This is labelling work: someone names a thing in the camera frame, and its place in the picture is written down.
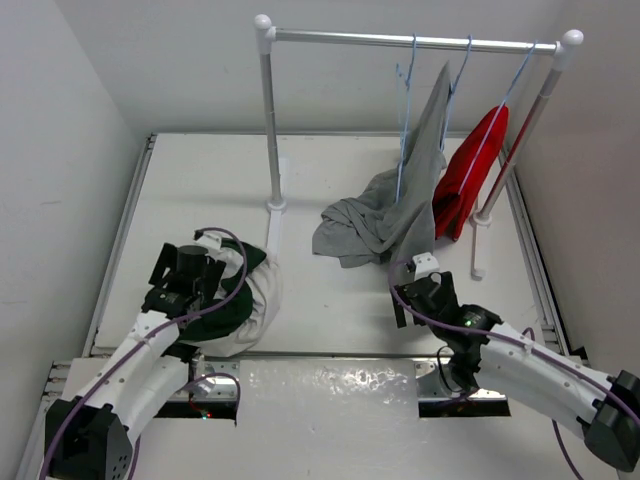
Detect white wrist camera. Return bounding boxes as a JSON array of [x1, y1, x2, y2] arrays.
[[408, 252, 440, 281], [194, 230, 223, 252]]

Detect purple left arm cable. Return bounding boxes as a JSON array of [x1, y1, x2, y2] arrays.
[[40, 227, 249, 476]]

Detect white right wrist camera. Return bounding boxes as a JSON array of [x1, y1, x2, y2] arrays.
[[408, 252, 440, 281]]

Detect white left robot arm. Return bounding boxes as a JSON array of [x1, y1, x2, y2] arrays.
[[39, 241, 225, 479]]

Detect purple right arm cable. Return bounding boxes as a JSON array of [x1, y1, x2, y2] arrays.
[[387, 257, 621, 480]]

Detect light blue hanger with red shirt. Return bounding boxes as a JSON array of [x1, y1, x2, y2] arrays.
[[457, 39, 538, 195]]

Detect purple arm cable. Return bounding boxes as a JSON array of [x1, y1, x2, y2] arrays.
[[387, 257, 621, 480], [40, 227, 249, 476]]

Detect grey t shirt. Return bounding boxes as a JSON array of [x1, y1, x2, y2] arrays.
[[312, 64, 451, 269]]

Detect green and white t shirt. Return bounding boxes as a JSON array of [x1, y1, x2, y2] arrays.
[[179, 238, 283, 357]]

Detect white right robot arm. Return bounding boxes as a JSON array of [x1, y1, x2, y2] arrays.
[[390, 272, 639, 472]]

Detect aluminium table frame rail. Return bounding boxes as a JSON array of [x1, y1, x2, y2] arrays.
[[15, 133, 157, 479]]

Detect red t shirt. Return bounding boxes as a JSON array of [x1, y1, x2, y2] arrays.
[[432, 106, 509, 241]]

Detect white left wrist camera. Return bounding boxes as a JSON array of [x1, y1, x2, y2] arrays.
[[194, 230, 223, 252]]

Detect white metal clothes rack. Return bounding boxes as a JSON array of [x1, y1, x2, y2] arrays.
[[254, 14, 584, 280]]

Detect shiny metal base plate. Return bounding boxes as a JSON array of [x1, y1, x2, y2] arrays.
[[187, 357, 507, 406]]

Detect light blue hanger with grey shirt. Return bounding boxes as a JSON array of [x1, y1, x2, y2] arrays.
[[440, 35, 473, 151]]

